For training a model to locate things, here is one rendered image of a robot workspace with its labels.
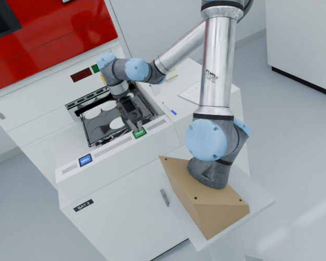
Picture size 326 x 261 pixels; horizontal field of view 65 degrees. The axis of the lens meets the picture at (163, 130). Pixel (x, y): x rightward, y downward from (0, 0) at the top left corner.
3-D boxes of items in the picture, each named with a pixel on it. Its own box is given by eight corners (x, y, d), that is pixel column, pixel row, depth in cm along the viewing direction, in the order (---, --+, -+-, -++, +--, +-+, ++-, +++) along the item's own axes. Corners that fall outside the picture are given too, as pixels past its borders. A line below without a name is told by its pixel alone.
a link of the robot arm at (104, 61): (106, 60, 89) (89, 60, 93) (118, 87, 95) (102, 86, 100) (119, 49, 93) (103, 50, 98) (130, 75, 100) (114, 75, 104)
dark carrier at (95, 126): (82, 114, 158) (81, 113, 157) (132, 89, 162) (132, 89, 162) (90, 144, 131) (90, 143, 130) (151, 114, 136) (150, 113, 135)
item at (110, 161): (70, 188, 121) (54, 169, 113) (173, 135, 129) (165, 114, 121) (72, 203, 114) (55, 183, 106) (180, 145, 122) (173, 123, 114)
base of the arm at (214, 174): (233, 190, 90) (247, 167, 87) (201, 188, 82) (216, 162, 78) (209, 165, 102) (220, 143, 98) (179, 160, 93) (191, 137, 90)
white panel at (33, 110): (22, 148, 161) (-24, 96, 137) (139, 92, 173) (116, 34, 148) (22, 151, 159) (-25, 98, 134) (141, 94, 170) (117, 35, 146)
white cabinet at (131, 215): (106, 209, 212) (53, 136, 162) (206, 155, 226) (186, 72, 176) (128, 284, 162) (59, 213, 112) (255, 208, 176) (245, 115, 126)
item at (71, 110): (75, 120, 163) (67, 109, 157) (137, 91, 169) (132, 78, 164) (75, 122, 162) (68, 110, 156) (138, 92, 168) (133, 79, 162)
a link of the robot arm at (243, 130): (239, 159, 91) (259, 126, 86) (225, 165, 80) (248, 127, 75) (211, 141, 96) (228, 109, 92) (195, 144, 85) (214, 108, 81)
